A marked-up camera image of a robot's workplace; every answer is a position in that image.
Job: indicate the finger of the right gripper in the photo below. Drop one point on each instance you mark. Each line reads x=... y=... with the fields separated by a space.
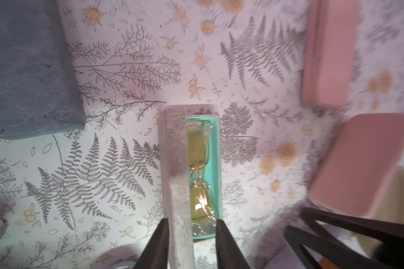
x=380 y=230
x=301 y=242

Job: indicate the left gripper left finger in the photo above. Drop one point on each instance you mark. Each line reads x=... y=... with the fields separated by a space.
x=155 y=254

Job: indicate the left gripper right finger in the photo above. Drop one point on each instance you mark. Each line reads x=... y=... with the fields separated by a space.
x=228 y=253

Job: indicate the grey case mint interior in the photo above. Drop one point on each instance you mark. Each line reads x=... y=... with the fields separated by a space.
x=190 y=163

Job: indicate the pink case round glasses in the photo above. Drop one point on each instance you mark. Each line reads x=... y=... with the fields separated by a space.
x=331 y=36

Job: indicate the blue-grey case purple glasses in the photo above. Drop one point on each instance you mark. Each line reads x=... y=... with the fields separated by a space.
x=39 y=94

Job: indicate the pink case black glasses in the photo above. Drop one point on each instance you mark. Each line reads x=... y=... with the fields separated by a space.
x=359 y=168

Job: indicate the floral table mat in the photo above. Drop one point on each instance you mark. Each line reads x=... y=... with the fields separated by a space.
x=92 y=198

